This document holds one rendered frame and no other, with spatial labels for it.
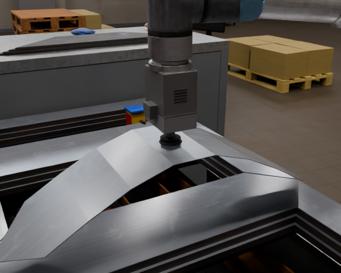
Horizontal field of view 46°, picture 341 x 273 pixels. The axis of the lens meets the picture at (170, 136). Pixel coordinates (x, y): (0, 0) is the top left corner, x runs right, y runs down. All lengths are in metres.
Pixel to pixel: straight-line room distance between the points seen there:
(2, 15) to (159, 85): 9.81
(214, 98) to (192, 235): 1.10
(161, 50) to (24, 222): 0.38
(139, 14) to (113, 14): 0.69
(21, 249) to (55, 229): 0.06
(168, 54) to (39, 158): 0.57
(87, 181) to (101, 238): 0.12
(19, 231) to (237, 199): 0.45
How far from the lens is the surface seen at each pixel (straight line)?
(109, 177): 0.70
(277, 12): 0.87
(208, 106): 1.80
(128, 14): 10.86
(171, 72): 0.67
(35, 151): 1.17
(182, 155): 0.69
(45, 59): 1.47
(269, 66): 5.05
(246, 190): 0.94
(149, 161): 0.69
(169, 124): 0.69
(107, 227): 0.81
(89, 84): 1.53
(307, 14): 0.91
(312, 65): 5.22
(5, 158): 1.16
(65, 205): 0.71
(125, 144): 0.76
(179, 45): 0.66
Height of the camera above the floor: 1.32
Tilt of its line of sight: 22 degrees down
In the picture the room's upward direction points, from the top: straight up
